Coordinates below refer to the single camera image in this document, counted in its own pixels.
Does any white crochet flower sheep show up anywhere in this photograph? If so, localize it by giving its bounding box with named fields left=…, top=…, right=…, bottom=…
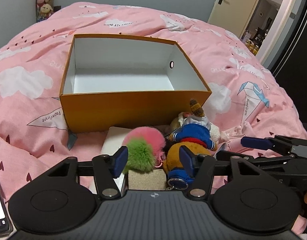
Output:
left=169, top=112, right=229, bottom=143

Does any pink mini backpack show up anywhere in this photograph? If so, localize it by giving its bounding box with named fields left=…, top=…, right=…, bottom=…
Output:
left=219, top=121, right=256, bottom=153

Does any blue orange plush doll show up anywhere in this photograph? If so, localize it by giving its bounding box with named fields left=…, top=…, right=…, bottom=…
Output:
left=163, top=99, right=217, bottom=190

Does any cream door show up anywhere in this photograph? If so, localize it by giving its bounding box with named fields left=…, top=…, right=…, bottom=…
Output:
left=208, top=0, right=259, bottom=38

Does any white rectangular box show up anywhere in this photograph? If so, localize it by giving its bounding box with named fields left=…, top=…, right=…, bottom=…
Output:
left=89, top=127, right=131, bottom=199

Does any gold glitter box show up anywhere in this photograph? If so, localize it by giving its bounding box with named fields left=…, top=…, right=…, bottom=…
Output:
left=128, top=169, right=166, bottom=191

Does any pink green pompom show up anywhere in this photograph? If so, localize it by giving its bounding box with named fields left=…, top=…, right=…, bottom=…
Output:
left=122, top=126, right=166, bottom=173

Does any pink cloud duvet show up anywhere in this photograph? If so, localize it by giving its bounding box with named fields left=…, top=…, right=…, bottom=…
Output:
left=0, top=2, right=307, bottom=205

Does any orange cardboard box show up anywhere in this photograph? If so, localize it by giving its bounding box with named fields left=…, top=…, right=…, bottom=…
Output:
left=60, top=34, right=211, bottom=133

